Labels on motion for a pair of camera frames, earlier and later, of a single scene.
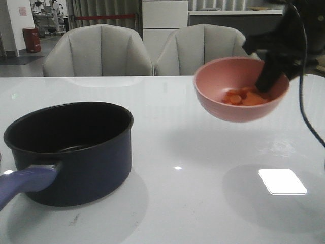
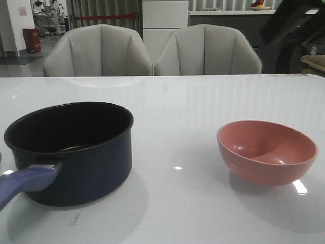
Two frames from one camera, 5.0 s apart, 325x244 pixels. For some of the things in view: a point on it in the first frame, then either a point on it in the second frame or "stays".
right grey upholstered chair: (180, 51) stays
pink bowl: (226, 88) -> (265, 153)
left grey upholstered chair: (99, 50) stays
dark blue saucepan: (68, 154) stays
